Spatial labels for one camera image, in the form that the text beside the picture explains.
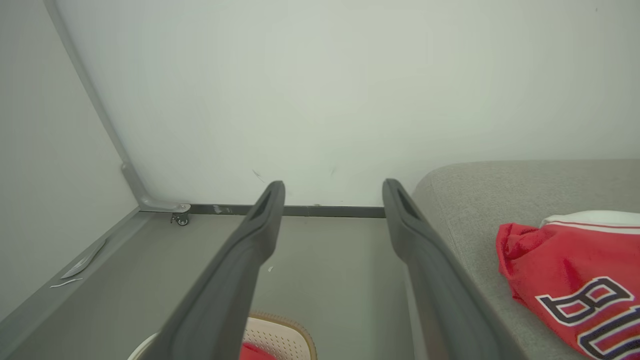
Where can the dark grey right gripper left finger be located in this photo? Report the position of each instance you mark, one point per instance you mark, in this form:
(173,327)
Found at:
(225,290)

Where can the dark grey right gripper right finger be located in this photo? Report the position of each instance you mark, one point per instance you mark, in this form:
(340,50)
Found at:
(435,290)

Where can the red garment with white stripes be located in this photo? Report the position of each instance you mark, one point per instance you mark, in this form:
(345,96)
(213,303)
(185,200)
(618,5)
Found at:
(252,353)

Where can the red jersey with lettering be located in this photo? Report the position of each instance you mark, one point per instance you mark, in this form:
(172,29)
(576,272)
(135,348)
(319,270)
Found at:
(550,260)

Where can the cream perforated laundry basket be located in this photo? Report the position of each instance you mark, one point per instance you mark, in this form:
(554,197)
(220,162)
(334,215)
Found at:
(282,337)

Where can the small black caster wheel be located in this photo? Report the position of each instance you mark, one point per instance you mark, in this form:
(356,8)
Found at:
(181,219)

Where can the grey fabric sofa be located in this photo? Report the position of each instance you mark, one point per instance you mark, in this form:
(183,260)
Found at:
(475,210)

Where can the black baseboard strip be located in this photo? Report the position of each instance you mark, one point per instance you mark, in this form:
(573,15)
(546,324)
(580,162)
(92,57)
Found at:
(325,211)

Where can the peeled grey tape strip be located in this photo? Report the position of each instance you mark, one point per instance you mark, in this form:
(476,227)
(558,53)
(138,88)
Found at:
(85,260)

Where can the thin white sliver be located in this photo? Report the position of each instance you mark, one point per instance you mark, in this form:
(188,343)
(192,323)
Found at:
(66,283)

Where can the grey skirting strip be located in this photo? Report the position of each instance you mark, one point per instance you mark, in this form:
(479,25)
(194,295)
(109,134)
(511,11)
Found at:
(60,290)

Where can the grey metal partition frame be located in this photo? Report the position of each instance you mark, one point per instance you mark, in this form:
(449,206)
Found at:
(140,192)

